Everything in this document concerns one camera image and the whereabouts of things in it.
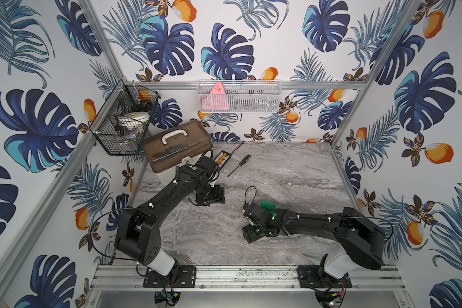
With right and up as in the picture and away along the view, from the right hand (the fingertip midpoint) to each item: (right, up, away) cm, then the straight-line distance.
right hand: (250, 231), depth 85 cm
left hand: (-14, +15, -4) cm, 21 cm away
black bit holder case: (-14, +33, +25) cm, 43 cm away
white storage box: (-36, +39, +11) cm, 54 cm away
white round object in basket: (-49, +48, -6) cm, 69 cm away
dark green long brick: (+8, +13, -5) cm, 16 cm away
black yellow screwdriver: (0, +32, +25) cm, 41 cm away
